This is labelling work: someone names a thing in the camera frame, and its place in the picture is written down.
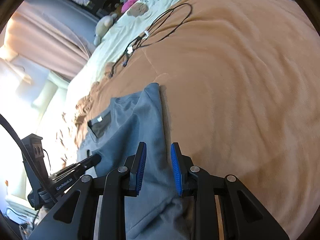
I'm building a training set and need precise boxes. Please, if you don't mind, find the grey t-shirt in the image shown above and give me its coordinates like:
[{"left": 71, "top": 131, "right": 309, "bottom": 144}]
[{"left": 77, "top": 83, "right": 190, "bottom": 239}]

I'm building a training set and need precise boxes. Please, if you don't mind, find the orange-brown bed blanket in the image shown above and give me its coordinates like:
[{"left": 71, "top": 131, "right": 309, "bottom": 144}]
[{"left": 76, "top": 0, "right": 319, "bottom": 239}]

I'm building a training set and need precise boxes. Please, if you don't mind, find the pink left curtain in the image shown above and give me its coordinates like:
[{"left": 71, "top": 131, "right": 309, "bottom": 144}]
[{"left": 4, "top": 0, "right": 98, "bottom": 80}]

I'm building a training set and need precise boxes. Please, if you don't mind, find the beige plush toy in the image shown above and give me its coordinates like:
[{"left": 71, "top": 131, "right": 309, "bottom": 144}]
[{"left": 94, "top": 13, "right": 117, "bottom": 47}]

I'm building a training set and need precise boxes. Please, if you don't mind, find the cream bed sheet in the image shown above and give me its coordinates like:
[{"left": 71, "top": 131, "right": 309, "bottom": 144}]
[{"left": 66, "top": 0, "right": 216, "bottom": 100}]

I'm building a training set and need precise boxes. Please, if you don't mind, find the bear print pillow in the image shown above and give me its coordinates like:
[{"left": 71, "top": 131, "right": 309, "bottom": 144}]
[{"left": 110, "top": 0, "right": 178, "bottom": 33}]

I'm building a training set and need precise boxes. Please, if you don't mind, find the black cable on bed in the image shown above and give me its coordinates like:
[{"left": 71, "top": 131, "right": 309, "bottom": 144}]
[{"left": 109, "top": 3, "right": 193, "bottom": 78}]

